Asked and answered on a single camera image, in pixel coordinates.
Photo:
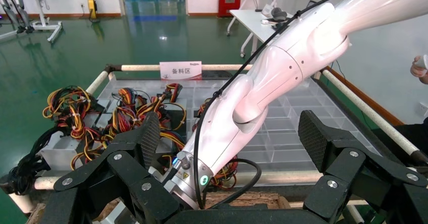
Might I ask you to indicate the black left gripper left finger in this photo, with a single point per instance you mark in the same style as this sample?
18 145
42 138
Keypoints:
133 175

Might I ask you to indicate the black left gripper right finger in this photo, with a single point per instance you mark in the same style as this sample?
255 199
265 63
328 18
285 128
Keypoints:
344 162

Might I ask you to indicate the white handheld device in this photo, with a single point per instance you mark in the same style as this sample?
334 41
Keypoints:
425 62

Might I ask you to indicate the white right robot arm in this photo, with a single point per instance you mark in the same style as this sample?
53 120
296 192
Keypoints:
284 68

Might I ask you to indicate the operator hand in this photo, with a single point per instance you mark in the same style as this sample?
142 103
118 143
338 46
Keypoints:
418 72

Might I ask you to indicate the clear plastic divider tray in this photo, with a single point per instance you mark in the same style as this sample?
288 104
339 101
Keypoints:
287 149

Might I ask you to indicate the operator dark trousers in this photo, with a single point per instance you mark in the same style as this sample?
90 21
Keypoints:
418 135

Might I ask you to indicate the brown cardboard divider box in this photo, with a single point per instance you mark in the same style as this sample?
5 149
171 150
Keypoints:
247 199

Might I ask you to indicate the white red rack sign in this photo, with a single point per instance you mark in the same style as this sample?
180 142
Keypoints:
180 70

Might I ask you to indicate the black round floor object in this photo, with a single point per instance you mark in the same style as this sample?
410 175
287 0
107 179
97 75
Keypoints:
217 74

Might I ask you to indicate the white office table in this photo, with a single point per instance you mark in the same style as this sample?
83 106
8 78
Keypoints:
250 20

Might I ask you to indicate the small white desk item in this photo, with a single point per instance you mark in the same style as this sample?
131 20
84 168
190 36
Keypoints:
267 10

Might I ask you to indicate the yellow floor device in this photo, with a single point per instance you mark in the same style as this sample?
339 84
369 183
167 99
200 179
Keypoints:
92 7

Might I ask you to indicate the white metal stand base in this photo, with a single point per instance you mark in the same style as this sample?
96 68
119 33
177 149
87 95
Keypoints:
43 24

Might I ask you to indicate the red cabinet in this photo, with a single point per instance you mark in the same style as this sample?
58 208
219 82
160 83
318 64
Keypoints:
229 7

